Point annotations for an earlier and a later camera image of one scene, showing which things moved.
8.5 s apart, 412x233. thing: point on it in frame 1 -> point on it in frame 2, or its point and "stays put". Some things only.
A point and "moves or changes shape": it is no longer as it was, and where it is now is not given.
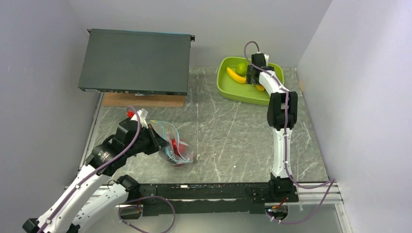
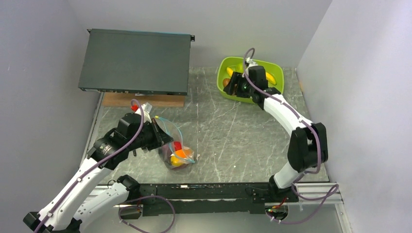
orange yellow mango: x=260 y=87 moves or changes shape
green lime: x=241 y=69 stays put
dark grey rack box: x=135 y=62 stays put
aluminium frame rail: x=328 y=194 stays put
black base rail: x=178 y=199 stays put
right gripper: x=249 y=80 -> x=229 y=88
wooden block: x=110 y=99 stays put
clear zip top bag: x=177 y=153 moves or changes shape
